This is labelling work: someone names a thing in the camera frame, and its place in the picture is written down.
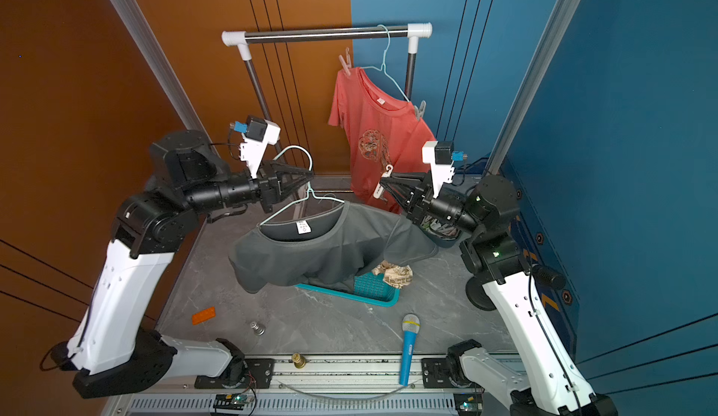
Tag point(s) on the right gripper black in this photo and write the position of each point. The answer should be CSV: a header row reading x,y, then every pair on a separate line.
x,y
421,198

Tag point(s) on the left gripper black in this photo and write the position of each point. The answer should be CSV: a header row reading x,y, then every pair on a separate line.
x,y
271,190

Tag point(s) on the white wire hanger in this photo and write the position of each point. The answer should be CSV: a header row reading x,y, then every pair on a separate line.
x,y
305,192

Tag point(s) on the red t-shirt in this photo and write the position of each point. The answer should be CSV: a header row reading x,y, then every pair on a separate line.
x,y
382,132

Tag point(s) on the grey garment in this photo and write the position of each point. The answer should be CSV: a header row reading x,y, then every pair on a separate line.
x,y
327,248

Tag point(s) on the light green wire hanger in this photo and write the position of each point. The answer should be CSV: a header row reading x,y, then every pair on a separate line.
x,y
413,43

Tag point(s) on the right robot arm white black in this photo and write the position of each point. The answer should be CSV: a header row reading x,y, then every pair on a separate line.
x,y
553,384

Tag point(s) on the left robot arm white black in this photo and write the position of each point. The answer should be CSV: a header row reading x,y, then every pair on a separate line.
x,y
111,353

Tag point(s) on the dark teal clothespin bin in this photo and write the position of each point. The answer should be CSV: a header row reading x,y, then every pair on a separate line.
x,y
443,233

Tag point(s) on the beige patterned cloth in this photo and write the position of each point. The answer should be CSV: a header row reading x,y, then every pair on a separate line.
x,y
393,275

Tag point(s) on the teal plastic laundry basket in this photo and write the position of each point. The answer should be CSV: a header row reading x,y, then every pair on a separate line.
x,y
368,289

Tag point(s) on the blue toy microphone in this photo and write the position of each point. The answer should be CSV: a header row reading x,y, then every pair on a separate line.
x,y
411,327

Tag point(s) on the small silver metal weight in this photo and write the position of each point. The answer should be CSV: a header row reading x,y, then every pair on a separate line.
x,y
258,328

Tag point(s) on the metal clothes drying rack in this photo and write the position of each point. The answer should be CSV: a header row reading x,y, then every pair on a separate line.
x,y
292,72

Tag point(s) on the orange rectangular tag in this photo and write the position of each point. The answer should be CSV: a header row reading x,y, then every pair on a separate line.
x,y
203,316

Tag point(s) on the small brass weight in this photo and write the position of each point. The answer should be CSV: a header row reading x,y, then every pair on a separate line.
x,y
299,360

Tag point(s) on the right green circuit board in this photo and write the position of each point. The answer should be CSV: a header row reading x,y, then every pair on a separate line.
x,y
467,405

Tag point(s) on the green circuit board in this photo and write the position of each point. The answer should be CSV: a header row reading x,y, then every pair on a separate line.
x,y
233,403
467,405

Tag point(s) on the left green circuit board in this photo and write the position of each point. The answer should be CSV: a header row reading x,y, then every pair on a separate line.
x,y
233,403

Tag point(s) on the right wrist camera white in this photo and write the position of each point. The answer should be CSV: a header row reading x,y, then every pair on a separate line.
x,y
441,157

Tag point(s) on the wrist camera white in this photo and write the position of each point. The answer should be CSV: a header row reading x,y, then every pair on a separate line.
x,y
441,157
257,133

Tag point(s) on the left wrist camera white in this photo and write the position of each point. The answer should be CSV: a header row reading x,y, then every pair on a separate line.
x,y
257,133

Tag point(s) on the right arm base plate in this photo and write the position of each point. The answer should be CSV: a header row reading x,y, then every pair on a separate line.
x,y
445,372

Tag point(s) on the aluminium front rail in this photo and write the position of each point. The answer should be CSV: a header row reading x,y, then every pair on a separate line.
x,y
333,373

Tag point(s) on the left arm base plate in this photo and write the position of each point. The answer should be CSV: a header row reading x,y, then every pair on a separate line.
x,y
252,374

